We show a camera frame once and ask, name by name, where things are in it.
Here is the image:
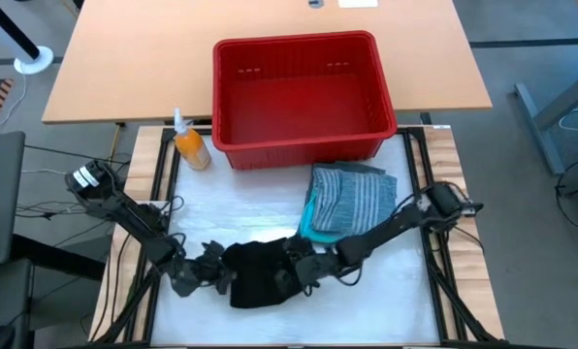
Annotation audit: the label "turquoise garment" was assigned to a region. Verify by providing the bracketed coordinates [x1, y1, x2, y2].
[297, 193, 348, 245]

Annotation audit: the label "black aluminium table frame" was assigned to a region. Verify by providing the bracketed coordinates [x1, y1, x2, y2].
[87, 124, 501, 349]

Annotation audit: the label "grey metal table leg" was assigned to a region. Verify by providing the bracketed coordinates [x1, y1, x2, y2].
[513, 61, 578, 176]

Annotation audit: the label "large tan wooden desk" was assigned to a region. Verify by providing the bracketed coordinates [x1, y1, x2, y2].
[41, 0, 493, 126]

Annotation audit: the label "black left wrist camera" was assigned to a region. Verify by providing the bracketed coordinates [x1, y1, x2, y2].
[202, 239, 226, 261]

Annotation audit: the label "black garment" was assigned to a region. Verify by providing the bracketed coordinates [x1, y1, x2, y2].
[220, 237, 317, 310]

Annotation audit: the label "red plastic laundry bin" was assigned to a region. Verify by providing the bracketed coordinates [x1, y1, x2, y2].
[210, 29, 399, 171]

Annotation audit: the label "blue grey striped garment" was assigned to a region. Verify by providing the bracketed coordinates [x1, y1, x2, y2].
[310, 167, 400, 237]

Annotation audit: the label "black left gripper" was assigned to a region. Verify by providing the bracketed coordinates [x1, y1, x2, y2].
[170, 251, 238, 299]

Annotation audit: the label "white pole stand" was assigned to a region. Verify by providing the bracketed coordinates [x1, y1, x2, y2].
[0, 0, 55, 77]

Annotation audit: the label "grey-green trousers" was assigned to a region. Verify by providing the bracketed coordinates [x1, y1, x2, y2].
[311, 161, 388, 176]

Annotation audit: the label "silver aluminium rail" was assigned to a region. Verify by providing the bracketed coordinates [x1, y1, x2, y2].
[456, 200, 484, 217]

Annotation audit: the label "orange spray bottle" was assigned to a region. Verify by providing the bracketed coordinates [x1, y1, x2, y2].
[172, 107, 212, 173]

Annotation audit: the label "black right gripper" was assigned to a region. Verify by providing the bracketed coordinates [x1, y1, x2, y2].
[273, 235, 344, 298]

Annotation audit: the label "yellow cable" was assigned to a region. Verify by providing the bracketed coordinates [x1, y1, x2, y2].
[107, 123, 124, 164]

